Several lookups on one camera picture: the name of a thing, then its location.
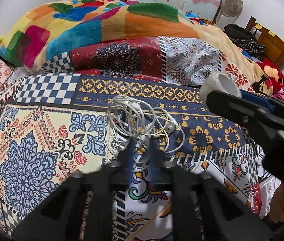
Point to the white paper roll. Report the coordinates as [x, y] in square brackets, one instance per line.
[212, 85]

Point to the patchwork printed bedsheet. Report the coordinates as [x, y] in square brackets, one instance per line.
[56, 130]

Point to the white earphones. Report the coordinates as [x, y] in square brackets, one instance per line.
[169, 128]

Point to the beige floral blanket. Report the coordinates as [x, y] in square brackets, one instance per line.
[237, 55]

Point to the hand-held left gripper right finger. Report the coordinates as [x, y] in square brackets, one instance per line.
[154, 167]

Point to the red plush toy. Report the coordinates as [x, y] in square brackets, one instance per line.
[274, 76]

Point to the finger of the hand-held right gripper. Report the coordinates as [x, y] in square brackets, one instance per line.
[234, 108]
[257, 100]

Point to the pile of black clothes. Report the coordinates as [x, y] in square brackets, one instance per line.
[244, 40]

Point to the white standing fan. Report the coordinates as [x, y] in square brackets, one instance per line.
[230, 3]

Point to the wooden headboard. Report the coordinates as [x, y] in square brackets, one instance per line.
[277, 45]

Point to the colourful fleece blanket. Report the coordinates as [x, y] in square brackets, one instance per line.
[94, 22]

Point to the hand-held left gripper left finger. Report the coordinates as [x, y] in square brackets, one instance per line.
[129, 160]

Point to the person's right hand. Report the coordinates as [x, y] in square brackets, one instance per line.
[282, 200]

